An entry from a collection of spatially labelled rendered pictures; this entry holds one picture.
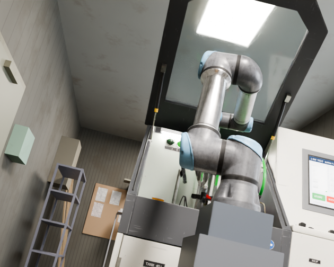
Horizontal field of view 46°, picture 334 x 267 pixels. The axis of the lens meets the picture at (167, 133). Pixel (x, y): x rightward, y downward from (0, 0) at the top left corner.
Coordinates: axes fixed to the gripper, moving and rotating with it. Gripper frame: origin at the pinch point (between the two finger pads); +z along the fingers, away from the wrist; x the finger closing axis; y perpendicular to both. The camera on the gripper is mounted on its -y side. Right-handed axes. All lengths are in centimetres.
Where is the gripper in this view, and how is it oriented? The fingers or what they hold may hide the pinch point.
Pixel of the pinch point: (201, 184)
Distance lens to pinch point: 193.0
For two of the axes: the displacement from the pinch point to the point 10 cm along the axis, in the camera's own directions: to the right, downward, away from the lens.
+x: 9.7, 2.3, 0.2
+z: -2.1, 9.2, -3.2
